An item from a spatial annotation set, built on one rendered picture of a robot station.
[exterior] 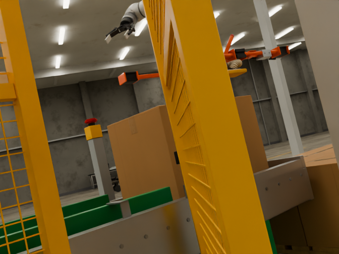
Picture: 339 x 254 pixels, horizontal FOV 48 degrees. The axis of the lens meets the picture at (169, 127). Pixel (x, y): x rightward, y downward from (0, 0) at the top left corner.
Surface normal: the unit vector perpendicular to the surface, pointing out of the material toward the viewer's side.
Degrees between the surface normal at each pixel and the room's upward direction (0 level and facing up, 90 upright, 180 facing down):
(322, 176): 90
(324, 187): 90
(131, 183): 90
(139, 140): 90
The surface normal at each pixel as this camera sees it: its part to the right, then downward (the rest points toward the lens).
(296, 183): 0.61, -0.20
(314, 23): -0.75, 0.13
